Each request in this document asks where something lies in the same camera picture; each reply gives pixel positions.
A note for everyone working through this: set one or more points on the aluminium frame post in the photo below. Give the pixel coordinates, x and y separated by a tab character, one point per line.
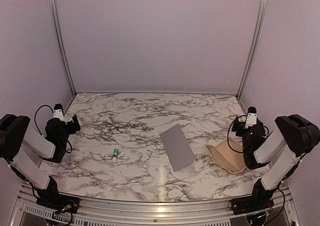
262	7
61	47

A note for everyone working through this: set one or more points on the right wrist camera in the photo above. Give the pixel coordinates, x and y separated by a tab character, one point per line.
251	118

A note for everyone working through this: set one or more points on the cream paper letter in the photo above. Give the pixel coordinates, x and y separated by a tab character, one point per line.
226	158

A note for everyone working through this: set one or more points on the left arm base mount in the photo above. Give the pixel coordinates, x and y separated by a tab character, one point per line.
61	205

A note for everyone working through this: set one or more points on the front aluminium rail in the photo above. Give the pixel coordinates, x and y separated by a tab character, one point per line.
95	211

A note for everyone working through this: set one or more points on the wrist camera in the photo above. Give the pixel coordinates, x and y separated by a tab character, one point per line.
251	118
58	112

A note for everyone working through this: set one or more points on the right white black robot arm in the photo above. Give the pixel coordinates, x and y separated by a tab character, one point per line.
282	149

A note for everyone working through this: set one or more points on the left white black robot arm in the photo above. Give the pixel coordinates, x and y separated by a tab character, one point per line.
16	134

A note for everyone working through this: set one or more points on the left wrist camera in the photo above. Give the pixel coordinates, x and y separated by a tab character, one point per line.
58	112

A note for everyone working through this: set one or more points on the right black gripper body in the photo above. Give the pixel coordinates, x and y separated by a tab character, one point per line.
245	144

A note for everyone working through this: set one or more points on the green white glue stick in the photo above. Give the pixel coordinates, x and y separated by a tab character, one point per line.
115	155

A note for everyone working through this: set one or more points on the left aluminium frame post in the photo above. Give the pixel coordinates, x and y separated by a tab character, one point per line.
61	47

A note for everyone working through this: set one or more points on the right aluminium frame post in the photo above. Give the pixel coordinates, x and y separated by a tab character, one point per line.
262	7

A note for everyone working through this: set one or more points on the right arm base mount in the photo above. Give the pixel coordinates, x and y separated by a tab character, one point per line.
255	213

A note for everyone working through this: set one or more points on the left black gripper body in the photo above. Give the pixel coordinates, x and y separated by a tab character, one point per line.
64	138

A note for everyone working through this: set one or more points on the grey envelope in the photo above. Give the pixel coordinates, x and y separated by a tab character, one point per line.
177	148

